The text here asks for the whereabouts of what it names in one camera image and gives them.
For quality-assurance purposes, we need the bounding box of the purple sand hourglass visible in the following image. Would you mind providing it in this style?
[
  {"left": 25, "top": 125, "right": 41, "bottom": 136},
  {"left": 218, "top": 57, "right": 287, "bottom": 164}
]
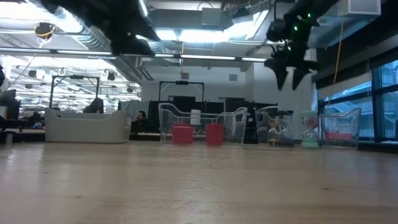
[{"left": 277, "top": 113, "right": 295, "bottom": 147}]

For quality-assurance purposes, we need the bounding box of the orange sand hourglass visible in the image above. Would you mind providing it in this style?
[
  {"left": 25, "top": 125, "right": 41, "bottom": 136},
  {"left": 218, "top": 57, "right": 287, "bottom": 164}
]
[{"left": 267, "top": 121, "right": 280, "bottom": 147}]

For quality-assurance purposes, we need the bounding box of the yellow hanging cable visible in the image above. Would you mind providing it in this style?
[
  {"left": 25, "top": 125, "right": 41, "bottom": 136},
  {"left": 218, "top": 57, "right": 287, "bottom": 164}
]
[{"left": 328, "top": 19, "right": 345, "bottom": 105}]

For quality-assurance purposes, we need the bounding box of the long ceiling light bar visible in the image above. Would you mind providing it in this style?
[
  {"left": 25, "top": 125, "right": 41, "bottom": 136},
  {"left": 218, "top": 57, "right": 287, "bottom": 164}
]
[{"left": 0, "top": 46, "right": 301, "bottom": 64}]

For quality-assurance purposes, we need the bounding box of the black monitor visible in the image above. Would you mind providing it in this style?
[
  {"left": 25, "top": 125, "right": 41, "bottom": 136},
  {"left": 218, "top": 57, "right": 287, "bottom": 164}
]
[{"left": 0, "top": 89, "right": 21, "bottom": 121}]

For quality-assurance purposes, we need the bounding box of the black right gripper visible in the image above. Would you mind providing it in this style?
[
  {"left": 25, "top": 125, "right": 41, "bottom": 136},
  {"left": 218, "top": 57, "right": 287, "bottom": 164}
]
[{"left": 264, "top": 40, "right": 320, "bottom": 92}]

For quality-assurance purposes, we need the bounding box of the clear plastic bin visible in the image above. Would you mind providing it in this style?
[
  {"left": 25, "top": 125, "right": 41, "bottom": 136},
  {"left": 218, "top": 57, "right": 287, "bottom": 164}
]
[
  {"left": 254, "top": 105, "right": 363, "bottom": 151},
  {"left": 157, "top": 102, "right": 249, "bottom": 146}
]

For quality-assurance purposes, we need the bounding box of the red plastic block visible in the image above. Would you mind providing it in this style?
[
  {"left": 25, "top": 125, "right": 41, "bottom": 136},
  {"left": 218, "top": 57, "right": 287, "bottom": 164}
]
[
  {"left": 205, "top": 123, "right": 225, "bottom": 146},
  {"left": 171, "top": 125, "right": 195, "bottom": 145}
]

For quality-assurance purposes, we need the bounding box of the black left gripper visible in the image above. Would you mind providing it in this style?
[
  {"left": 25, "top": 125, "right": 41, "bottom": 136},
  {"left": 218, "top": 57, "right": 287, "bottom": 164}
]
[{"left": 110, "top": 24, "right": 161, "bottom": 57}]

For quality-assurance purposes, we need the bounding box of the grey plastic bin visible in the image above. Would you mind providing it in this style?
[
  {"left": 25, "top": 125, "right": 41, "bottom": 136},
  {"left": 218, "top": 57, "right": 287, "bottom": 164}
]
[{"left": 44, "top": 107, "right": 132, "bottom": 144}]

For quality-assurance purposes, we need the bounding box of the mint green hourglass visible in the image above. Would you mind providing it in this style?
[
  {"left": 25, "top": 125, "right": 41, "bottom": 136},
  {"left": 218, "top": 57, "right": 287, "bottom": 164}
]
[{"left": 299, "top": 110, "right": 320, "bottom": 149}]

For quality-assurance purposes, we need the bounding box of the yellow cable reel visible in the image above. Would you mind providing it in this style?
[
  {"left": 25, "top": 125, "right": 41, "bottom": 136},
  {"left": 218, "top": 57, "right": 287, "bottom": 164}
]
[{"left": 33, "top": 21, "right": 57, "bottom": 40}]

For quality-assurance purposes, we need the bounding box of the red toolbox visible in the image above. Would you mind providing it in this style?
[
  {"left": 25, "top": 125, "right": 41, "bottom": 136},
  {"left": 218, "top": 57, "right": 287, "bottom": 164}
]
[{"left": 324, "top": 131, "right": 354, "bottom": 141}]

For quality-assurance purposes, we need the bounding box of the dark office desk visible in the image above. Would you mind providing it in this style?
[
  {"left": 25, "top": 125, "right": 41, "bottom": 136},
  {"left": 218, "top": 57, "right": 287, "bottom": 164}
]
[{"left": 0, "top": 126, "right": 47, "bottom": 144}]

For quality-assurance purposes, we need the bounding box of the white ceiling air unit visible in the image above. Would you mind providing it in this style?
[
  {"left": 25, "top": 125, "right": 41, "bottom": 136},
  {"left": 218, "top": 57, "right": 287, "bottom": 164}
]
[{"left": 347, "top": 0, "right": 382, "bottom": 17}]

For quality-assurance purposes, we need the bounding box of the white cylinder canister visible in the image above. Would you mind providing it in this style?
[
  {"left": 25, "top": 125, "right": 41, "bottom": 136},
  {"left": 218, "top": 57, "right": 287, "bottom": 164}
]
[{"left": 190, "top": 109, "right": 202, "bottom": 126}]

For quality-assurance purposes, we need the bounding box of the person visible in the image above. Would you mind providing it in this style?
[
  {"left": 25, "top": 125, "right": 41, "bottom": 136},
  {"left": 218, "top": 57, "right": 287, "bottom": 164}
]
[
  {"left": 81, "top": 97, "right": 105, "bottom": 114},
  {"left": 129, "top": 110, "right": 152, "bottom": 134}
]

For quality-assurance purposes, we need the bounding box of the black gantry frame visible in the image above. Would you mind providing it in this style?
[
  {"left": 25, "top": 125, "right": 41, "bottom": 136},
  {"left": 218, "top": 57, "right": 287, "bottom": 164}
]
[
  {"left": 159, "top": 80, "right": 205, "bottom": 103},
  {"left": 49, "top": 75, "right": 101, "bottom": 110}
]

